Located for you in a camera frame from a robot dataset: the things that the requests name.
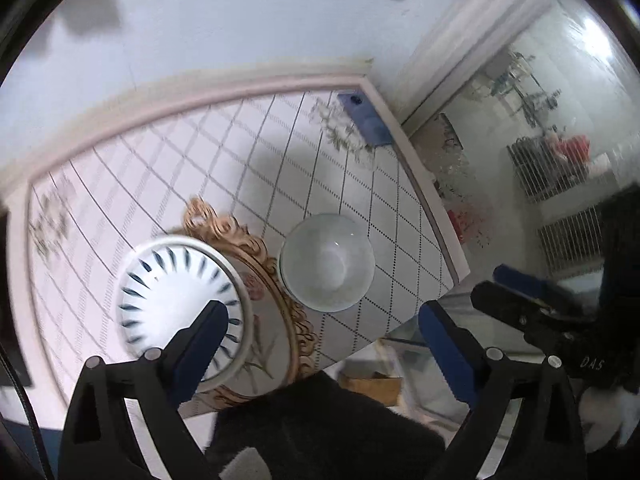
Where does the white plate with blue stripes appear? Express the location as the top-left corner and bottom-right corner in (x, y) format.
(113, 235), (254, 392)

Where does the white bowl with dark rim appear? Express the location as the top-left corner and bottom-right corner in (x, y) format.
(277, 214), (375, 313)

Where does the glass sliding door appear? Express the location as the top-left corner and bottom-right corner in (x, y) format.
(393, 0), (639, 306)

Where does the black fuzzy sleeve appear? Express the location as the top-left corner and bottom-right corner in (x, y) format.
(205, 372), (446, 479)

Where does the floral diamond pattern table mat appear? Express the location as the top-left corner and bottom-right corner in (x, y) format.
(2, 75), (470, 428)

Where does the blue smartphone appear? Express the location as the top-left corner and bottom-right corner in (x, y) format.
(337, 90), (393, 148)

